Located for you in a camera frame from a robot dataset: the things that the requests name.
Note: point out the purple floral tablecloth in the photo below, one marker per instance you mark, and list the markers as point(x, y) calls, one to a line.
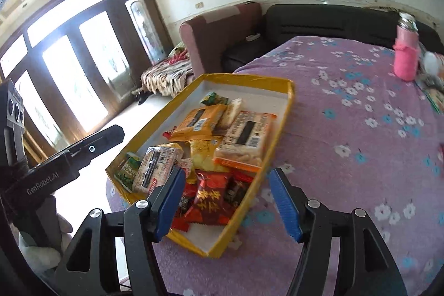
point(357, 136)

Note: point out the yellow cardboard tray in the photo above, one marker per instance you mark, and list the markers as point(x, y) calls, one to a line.
point(259, 94)

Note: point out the red dark candy packet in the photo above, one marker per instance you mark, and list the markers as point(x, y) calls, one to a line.
point(185, 203)

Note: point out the orange biscuit pack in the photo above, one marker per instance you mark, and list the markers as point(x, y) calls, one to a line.
point(198, 124)

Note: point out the white gloved left hand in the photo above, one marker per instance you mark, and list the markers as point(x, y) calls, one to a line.
point(44, 236)

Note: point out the large clear orange cracker pack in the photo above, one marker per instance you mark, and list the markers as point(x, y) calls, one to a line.
point(244, 145)

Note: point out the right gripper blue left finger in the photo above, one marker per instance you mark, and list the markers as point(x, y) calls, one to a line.
point(89, 265)

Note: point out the white red snack packet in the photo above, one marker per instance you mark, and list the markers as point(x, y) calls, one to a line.
point(233, 109)

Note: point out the clear pack red label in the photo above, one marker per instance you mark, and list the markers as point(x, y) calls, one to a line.
point(156, 167)

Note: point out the patterned blanket bed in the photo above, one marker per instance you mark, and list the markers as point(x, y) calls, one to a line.
point(170, 76)

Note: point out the white green small packet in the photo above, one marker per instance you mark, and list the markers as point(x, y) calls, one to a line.
point(127, 171)

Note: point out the white plastic cup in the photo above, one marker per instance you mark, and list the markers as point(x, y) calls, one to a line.
point(433, 64)

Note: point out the pink thermos knitted sleeve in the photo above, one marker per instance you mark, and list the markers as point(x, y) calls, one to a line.
point(406, 48)

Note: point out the dark red gold-text packet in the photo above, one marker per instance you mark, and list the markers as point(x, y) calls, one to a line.
point(209, 206)

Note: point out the black sofa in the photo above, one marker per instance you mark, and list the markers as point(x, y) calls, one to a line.
point(282, 22)

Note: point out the green pea snack packet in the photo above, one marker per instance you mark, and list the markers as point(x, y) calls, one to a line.
point(213, 98)

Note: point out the yellow cheese crackers bag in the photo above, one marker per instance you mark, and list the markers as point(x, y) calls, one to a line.
point(202, 153)

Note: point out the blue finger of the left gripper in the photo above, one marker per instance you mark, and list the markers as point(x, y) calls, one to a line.
point(80, 154)

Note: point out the round crackers green bag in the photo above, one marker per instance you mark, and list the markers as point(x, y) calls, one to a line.
point(432, 87)

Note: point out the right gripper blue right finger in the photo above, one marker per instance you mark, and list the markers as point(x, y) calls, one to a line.
point(366, 266)

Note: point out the red black sugar candy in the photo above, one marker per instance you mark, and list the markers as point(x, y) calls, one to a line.
point(237, 187)

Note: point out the dark red armchair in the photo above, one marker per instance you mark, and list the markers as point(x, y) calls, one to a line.
point(208, 35)

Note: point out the wooden glass door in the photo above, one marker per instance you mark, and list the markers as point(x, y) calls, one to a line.
point(77, 62)

